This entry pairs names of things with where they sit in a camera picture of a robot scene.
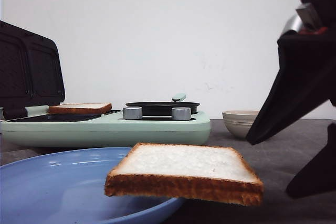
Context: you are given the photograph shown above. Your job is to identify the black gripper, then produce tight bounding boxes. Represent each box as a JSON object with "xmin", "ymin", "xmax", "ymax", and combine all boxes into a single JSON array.
[{"xmin": 301, "ymin": 0, "xmax": 335, "ymax": 27}]

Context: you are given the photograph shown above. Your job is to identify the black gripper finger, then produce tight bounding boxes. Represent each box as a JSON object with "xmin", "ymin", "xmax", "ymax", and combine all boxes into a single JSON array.
[
  {"xmin": 246, "ymin": 34, "xmax": 335, "ymax": 145},
  {"xmin": 286, "ymin": 123, "xmax": 335, "ymax": 198}
]

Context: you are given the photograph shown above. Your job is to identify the beige ceramic bowl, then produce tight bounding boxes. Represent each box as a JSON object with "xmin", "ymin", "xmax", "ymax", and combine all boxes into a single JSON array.
[{"xmin": 222, "ymin": 110, "xmax": 259, "ymax": 138}]

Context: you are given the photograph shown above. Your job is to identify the bread slice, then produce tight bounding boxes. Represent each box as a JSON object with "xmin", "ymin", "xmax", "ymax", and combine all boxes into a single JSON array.
[
  {"xmin": 104, "ymin": 143, "xmax": 264, "ymax": 206},
  {"xmin": 48, "ymin": 103, "xmax": 112, "ymax": 114}
]

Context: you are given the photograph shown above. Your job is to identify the breakfast maker hinged lid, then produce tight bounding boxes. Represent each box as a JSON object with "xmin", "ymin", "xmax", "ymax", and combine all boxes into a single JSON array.
[{"xmin": 1, "ymin": 22, "xmax": 65, "ymax": 120}]

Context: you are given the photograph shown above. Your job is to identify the mint green breakfast maker base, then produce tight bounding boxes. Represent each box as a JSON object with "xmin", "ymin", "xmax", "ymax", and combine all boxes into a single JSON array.
[{"xmin": 1, "ymin": 106, "xmax": 211, "ymax": 148}]

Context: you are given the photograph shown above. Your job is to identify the right silver control knob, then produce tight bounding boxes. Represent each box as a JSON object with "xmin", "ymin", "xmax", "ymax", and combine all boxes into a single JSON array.
[{"xmin": 171, "ymin": 107, "xmax": 191, "ymax": 121}]

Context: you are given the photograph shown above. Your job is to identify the silver control knob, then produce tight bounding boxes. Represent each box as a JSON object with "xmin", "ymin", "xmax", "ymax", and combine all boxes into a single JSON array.
[
  {"xmin": 171, "ymin": 107, "xmax": 191, "ymax": 121},
  {"xmin": 122, "ymin": 106, "xmax": 143, "ymax": 120}
]

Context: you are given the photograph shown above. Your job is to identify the black frying pan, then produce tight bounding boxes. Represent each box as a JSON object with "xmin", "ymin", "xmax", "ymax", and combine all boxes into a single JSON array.
[{"xmin": 125, "ymin": 93, "xmax": 200, "ymax": 116}]

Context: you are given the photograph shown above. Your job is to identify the left silver control knob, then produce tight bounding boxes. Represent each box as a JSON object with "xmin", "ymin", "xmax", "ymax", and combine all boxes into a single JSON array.
[{"xmin": 122, "ymin": 106, "xmax": 143, "ymax": 120}]

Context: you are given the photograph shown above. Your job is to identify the blue plate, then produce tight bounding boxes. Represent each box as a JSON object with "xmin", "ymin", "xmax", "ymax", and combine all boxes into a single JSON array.
[{"xmin": 1, "ymin": 147, "xmax": 184, "ymax": 223}]

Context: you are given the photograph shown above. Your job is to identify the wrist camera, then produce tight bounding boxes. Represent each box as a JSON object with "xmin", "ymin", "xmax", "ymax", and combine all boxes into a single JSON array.
[{"xmin": 281, "ymin": 3, "xmax": 324, "ymax": 36}]

